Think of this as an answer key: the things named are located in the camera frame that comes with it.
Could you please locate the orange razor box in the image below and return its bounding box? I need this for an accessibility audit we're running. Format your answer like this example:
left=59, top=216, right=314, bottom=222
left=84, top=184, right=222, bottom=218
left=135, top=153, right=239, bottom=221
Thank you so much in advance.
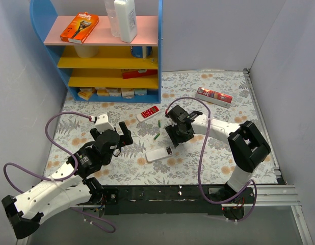
left=60, top=12, right=99, bottom=44

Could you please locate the cream small box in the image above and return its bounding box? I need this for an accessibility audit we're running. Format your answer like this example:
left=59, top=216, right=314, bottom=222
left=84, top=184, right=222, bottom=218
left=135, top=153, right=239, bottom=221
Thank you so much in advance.
left=121, top=88, right=135, bottom=99

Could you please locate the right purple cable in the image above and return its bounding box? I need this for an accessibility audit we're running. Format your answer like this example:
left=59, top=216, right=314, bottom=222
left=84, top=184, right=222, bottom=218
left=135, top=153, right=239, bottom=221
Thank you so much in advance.
left=165, top=96, right=257, bottom=222

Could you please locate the red white remote control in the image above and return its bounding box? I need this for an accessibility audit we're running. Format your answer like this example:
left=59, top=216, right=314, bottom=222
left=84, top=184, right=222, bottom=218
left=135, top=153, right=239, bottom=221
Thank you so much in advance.
left=136, top=106, right=161, bottom=123

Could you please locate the red box on shelf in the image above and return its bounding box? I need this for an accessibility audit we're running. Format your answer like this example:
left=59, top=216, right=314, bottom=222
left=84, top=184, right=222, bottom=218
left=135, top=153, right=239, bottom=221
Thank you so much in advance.
left=122, top=69, right=158, bottom=79

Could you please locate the blue can on shelf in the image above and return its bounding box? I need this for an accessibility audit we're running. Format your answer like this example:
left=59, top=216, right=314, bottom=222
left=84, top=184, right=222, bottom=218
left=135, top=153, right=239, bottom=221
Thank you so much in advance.
left=130, top=46, right=152, bottom=58

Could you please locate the white plastic bottle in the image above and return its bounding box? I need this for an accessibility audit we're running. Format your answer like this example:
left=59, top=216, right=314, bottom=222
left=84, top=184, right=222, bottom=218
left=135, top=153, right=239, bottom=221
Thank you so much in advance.
left=114, top=0, right=138, bottom=43

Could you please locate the teal small box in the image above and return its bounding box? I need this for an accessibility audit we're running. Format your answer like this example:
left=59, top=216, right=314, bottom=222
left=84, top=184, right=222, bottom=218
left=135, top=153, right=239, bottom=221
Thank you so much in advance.
left=134, top=88, right=147, bottom=96

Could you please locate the red toothpaste box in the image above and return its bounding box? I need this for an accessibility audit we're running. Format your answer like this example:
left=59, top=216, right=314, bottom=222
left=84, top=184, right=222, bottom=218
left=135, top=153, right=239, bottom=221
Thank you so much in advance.
left=195, top=87, right=232, bottom=108

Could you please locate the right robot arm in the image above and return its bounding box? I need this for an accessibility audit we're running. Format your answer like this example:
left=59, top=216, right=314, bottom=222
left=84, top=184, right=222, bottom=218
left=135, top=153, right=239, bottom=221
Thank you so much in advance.
left=165, top=105, right=271, bottom=203

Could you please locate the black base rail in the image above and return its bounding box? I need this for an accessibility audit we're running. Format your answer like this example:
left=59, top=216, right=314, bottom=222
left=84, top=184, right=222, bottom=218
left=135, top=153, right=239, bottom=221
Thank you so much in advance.
left=82, top=185, right=223, bottom=215

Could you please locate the yellow small box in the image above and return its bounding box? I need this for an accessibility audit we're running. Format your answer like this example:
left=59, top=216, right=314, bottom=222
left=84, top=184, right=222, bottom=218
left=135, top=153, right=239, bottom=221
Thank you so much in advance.
left=77, top=87, right=96, bottom=101

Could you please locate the white cup on shelf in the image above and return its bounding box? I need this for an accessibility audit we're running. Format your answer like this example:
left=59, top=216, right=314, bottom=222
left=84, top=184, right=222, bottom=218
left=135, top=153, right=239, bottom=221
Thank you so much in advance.
left=74, top=45, right=99, bottom=58

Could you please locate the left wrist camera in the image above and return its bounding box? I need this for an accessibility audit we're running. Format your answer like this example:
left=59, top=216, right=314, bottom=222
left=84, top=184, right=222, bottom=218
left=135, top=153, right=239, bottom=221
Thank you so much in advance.
left=90, top=112, right=114, bottom=133

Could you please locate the blue shelf unit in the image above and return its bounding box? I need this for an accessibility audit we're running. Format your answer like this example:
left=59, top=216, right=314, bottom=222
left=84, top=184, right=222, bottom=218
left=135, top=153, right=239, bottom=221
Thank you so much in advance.
left=30, top=1, right=163, bottom=104

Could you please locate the clear plastic bottle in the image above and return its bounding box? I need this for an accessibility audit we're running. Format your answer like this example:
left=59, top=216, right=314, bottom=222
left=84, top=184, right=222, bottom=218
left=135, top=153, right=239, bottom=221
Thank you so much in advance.
left=104, top=0, right=120, bottom=37

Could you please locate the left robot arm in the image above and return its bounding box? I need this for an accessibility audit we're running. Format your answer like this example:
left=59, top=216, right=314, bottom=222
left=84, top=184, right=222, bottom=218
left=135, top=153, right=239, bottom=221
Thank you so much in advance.
left=2, top=121, right=133, bottom=239

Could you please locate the grey white remote control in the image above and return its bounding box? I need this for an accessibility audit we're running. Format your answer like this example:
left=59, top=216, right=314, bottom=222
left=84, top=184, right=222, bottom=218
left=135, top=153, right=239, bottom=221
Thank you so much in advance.
left=145, top=146, right=173, bottom=163

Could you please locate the orange white small box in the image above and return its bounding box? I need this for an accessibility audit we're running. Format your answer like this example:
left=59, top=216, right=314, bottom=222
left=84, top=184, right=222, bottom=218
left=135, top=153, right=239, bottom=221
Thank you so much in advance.
left=97, top=89, right=110, bottom=96

